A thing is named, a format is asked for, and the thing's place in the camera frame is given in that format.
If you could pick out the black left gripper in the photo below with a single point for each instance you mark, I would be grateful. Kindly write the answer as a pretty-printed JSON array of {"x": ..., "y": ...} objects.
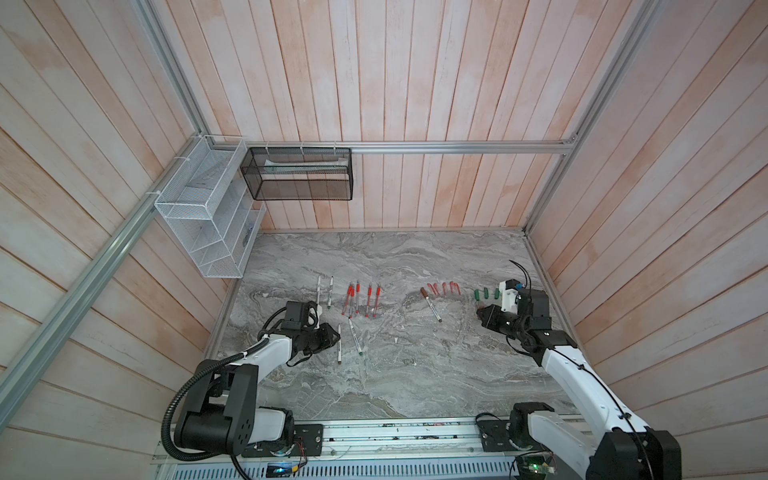
[{"x": 327, "y": 339}]

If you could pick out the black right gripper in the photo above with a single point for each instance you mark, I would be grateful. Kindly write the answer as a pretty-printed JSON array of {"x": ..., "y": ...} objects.
[{"x": 488, "y": 319}]

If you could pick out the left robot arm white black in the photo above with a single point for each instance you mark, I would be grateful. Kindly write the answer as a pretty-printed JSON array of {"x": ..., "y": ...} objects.
[{"x": 215, "y": 412}]

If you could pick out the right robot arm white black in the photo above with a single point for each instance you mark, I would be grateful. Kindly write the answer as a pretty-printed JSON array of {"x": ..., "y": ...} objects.
[{"x": 619, "y": 445}]

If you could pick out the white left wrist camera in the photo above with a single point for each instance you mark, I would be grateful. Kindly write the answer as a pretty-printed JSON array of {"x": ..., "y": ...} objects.
[{"x": 312, "y": 315}]

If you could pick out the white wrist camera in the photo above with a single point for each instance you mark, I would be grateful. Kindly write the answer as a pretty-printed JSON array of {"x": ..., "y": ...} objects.
[
  {"x": 515, "y": 297},
  {"x": 312, "y": 315}
]

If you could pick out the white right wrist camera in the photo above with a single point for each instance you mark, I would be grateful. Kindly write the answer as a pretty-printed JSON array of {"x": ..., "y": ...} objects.
[{"x": 515, "y": 297}]

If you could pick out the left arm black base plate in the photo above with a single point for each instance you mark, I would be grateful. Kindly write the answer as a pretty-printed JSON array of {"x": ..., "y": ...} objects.
[{"x": 307, "y": 441}]

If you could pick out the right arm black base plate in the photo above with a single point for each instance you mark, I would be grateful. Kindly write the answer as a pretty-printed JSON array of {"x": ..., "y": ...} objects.
[{"x": 494, "y": 435}]

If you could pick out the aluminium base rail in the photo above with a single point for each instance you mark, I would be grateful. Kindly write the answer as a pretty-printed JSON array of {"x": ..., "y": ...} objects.
[{"x": 425, "y": 448}]

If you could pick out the black mesh wall basket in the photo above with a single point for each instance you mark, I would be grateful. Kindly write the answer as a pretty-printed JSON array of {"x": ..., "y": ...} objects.
[{"x": 299, "y": 173}]

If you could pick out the white mesh wall shelf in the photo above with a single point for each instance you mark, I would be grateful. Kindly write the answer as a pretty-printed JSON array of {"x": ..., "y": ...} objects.
[{"x": 208, "y": 206}]

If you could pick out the horizontal aluminium wall rail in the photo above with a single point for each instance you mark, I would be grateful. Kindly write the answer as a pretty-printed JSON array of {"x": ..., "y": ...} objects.
[{"x": 557, "y": 147}]

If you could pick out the left aluminium wall rail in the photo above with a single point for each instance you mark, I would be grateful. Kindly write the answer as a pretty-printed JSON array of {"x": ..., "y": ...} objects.
[{"x": 38, "y": 353}]

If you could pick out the right aluminium wall rail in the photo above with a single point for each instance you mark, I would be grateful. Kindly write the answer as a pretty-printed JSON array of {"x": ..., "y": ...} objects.
[{"x": 643, "y": 21}]

